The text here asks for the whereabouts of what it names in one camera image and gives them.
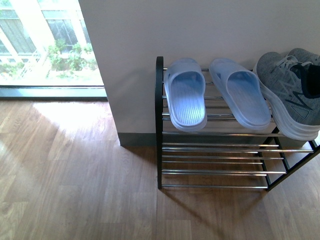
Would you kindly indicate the light blue slide slipper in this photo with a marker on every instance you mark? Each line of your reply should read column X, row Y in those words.
column 185, row 85
column 240, row 89

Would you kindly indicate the black metal shoe rack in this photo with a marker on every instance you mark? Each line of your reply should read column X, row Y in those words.
column 224, row 157

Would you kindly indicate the grey knit sneaker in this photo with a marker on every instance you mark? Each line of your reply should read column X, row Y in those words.
column 304, row 56
column 292, row 90

